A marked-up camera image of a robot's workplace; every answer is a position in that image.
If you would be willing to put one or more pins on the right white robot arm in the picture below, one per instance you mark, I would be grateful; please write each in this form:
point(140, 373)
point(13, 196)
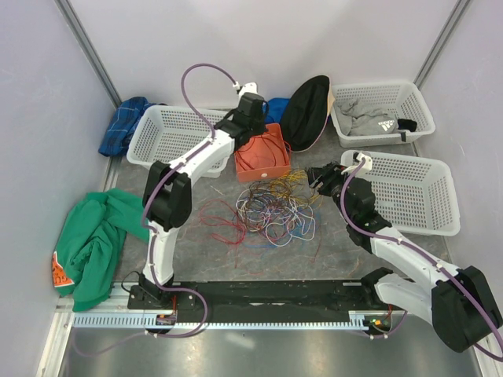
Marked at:
point(457, 302)

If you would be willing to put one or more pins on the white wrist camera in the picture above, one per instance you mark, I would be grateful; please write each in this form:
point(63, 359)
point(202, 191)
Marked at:
point(250, 87)
point(361, 162)

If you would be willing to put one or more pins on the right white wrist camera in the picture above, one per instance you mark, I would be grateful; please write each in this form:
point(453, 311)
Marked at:
point(361, 162)

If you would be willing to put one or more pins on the slotted cable duct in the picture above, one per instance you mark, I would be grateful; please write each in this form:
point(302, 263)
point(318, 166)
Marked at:
point(352, 321)

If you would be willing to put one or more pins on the far right white basket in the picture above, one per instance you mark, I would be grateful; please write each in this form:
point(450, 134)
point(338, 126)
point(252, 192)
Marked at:
point(400, 97)

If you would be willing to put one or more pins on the orange square box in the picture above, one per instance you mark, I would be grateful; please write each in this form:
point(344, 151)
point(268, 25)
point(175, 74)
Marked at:
point(263, 157)

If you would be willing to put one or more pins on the grey adidas garment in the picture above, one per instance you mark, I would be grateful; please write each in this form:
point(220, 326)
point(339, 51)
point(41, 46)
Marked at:
point(359, 119)

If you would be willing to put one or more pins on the near right white basket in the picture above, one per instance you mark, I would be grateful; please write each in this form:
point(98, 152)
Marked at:
point(416, 195)

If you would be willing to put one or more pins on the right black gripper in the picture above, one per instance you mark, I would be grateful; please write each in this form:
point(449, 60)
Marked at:
point(328, 173)

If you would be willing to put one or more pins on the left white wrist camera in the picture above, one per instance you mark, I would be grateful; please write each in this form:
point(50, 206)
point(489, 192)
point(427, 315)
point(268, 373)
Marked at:
point(250, 87)

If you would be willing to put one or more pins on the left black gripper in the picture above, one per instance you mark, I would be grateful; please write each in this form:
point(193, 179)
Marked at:
point(262, 129)

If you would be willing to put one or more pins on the green shirt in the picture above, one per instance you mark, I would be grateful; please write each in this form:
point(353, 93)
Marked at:
point(90, 245)

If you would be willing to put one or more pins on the blue plaid cloth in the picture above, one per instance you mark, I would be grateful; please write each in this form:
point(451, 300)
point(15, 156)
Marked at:
point(122, 126)

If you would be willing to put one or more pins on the bright blue cloth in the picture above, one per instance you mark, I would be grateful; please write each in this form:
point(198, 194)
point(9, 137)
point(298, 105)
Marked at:
point(274, 109)

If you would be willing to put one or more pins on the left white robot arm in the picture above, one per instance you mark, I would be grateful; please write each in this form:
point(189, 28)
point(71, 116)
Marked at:
point(168, 196)

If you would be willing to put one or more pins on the black bucket hat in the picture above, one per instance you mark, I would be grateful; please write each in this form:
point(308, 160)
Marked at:
point(306, 113)

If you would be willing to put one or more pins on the left white plastic basket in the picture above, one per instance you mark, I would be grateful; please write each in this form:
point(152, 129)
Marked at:
point(172, 134)

